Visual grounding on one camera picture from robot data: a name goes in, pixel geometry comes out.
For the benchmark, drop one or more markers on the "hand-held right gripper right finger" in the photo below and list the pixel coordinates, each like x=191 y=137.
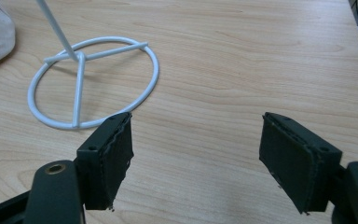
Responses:
x=295 y=161

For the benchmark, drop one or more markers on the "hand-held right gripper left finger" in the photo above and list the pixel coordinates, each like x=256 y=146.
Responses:
x=105 y=161

